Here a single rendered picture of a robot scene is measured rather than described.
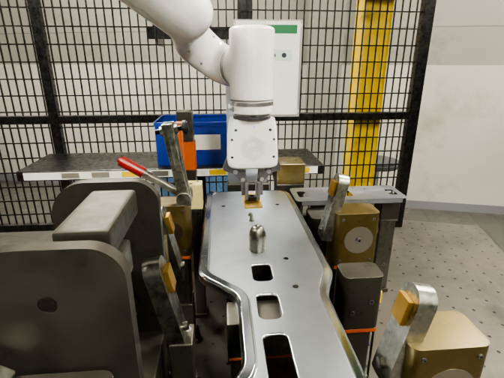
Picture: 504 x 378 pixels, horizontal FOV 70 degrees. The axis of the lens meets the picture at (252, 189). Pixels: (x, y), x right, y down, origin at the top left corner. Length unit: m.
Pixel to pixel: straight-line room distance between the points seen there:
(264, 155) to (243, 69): 0.17
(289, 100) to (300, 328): 0.92
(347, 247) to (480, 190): 3.18
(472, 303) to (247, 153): 0.78
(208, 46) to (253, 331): 0.52
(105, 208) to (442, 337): 0.38
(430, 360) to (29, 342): 0.39
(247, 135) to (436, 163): 3.09
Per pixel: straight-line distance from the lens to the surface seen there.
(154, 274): 0.45
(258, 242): 0.65
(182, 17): 0.60
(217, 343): 0.93
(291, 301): 0.55
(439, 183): 3.76
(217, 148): 1.09
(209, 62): 0.75
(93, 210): 0.39
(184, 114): 1.01
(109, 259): 0.31
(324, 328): 0.51
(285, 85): 1.28
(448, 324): 0.49
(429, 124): 3.60
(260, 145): 0.71
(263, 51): 0.68
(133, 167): 0.75
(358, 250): 0.77
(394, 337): 0.46
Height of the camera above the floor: 1.33
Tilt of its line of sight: 19 degrees down
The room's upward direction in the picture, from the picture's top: straight up
